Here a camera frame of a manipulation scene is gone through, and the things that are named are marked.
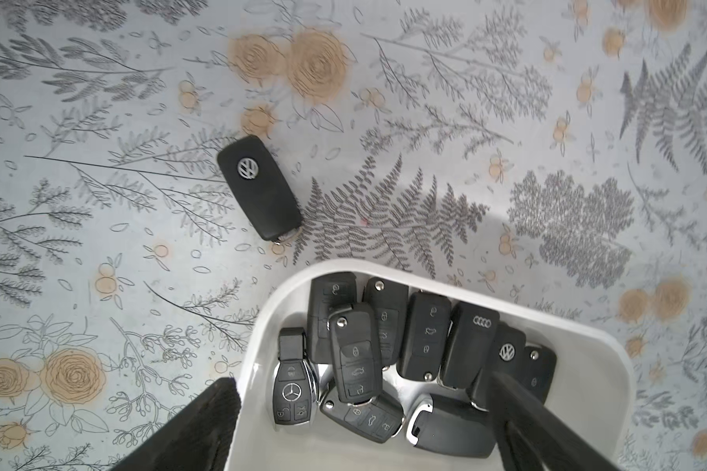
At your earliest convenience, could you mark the black flip key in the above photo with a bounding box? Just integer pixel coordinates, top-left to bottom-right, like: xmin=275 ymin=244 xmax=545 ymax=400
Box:
xmin=328 ymin=302 xmax=383 ymax=404
xmin=363 ymin=277 xmax=408 ymax=367

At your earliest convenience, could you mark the black car key front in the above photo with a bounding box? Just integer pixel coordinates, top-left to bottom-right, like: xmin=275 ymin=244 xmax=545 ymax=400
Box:
xmin=520 ymin=345 xmax=558 ymax=403

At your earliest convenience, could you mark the white rectangular storage box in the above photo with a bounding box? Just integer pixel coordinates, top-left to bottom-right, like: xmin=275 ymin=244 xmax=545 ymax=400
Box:
xmin=223 ymin=258 xmax=636 ymax=471

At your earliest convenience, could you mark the flat black smart key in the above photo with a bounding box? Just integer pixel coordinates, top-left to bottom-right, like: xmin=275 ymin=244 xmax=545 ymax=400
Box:
xmin=405 ymin=394 xmax=496 ymax=458

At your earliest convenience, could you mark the black car key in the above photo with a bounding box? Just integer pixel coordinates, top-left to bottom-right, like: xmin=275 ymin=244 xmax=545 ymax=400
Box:
xmin=306 ymin=272 xmax=357 ymax=364
xmin=439 ymin=301 xmax=500 ymax=390
xmin=320 ymin=383 xmax=405 ymax=444
xmin=397 ymin=292 xmax=452 ymax=382
xmin=467 ymin=322 xmax=526 ymax=411
xmin=271 ymin=327 xmax=318 ymax=427
xmin=520 ymin=345 xmax=558 ymax=403

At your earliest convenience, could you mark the black VW logo key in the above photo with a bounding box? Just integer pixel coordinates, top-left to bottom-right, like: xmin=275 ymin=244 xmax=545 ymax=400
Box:
xmin=217 ymin=135 xmax=302 ymax=243

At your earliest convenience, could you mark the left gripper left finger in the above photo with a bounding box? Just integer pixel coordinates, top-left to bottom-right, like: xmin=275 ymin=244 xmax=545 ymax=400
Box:
xmin=114 ymin=378 xmax=242 ymax=471

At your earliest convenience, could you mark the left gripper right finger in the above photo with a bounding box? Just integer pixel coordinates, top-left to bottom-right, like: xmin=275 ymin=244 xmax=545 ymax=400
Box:
xmin=488 ymin=373 xmax=617 ymax=471

